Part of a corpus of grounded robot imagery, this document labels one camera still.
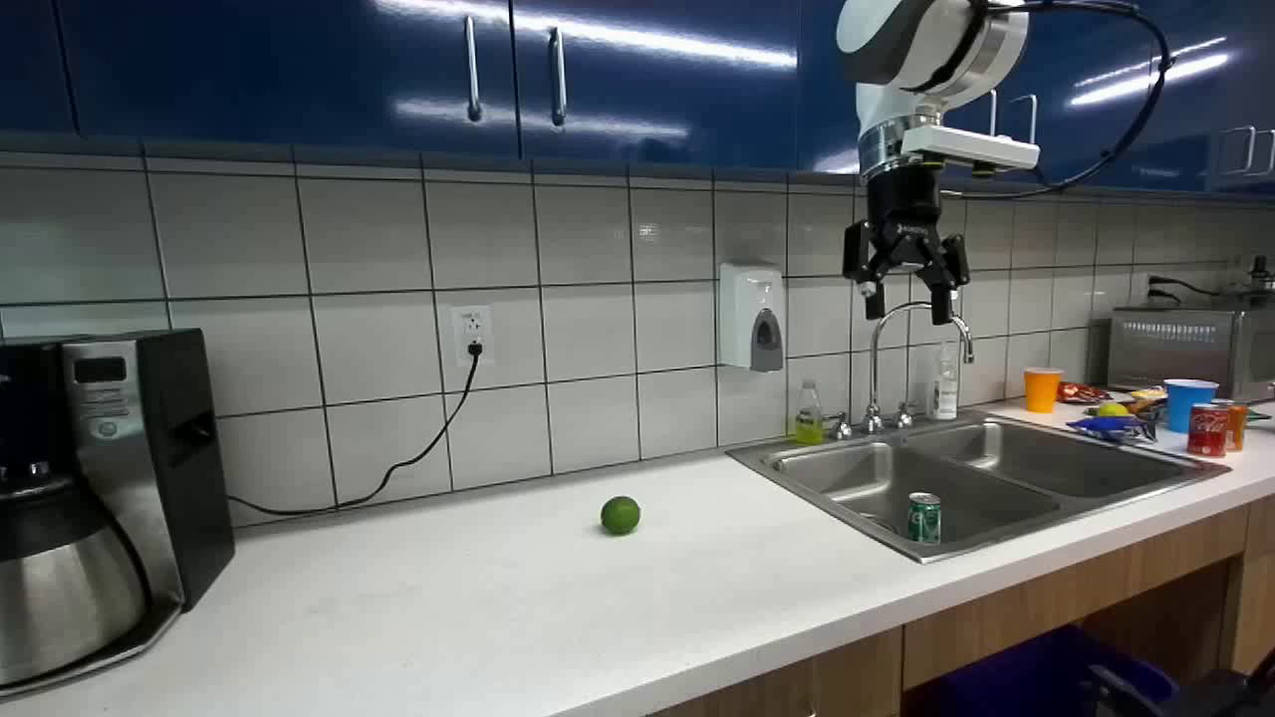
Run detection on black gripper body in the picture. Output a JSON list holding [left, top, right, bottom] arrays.
[[866, 164, 947, 265]]

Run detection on green soda can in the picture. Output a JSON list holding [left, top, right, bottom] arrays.
[[904, 487, 947, 551]]

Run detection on stainless steel double sink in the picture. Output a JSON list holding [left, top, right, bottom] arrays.
[[723, 405, 1229, 567]]

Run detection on red can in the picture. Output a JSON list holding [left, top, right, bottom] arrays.
[[1182, 403, 1235, 460]]

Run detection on chrome gooseneck faucet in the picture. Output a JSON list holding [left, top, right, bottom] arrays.
[[866, 294, 978, 436]]

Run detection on clear pump soap bottle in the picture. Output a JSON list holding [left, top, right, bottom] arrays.
[[929, 345, 965, 426]]

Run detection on orange cup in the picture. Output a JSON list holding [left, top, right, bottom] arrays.
[[1018, 365, 1067, 417]]

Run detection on green dish soap bottle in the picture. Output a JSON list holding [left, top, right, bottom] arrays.
[[787, 377, 827, 448]]

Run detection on blue yellow snack packages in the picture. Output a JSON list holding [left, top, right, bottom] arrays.
[[1065, 381, 1168, 448]]

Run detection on stainless steel toaster oven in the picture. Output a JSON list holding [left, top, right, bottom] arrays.
[[1105, 300, 1275, 405]]

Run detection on blue cup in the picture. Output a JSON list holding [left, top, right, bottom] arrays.
[[1162, 374, 1221, 436]]

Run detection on wooden base cabinets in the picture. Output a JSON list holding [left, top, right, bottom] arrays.
[[648, 492, 1275, 717]]

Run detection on green lime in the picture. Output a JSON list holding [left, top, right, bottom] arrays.
[[599, 492, 646, 543]]

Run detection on blue bin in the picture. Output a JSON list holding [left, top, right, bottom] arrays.
[[929, 621, 1178, 717]]

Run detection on black coffee maker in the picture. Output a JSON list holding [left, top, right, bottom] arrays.
[[0, 325, 240, 699]]

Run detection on steel coffee carafe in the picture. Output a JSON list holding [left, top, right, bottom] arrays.
[[0, 474, 150, 691]]

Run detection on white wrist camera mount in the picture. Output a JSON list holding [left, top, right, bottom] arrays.
[[895, 120, 1042, 175]]

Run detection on white wall soap dispenser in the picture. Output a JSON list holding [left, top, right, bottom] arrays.
[[711, 259, 787, 374]]

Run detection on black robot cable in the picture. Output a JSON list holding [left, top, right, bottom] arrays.
[[989, 0, 1176, 199]]

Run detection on white wall power outlet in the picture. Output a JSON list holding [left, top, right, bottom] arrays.
[[446, 304, 498, 363]]

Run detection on black coffee maker cord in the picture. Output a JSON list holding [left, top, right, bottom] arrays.
[[221, 337, 486, 523]]

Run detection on blue glossy wall cabinets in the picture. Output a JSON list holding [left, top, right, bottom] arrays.
[[0, 0, 1275, 199]]

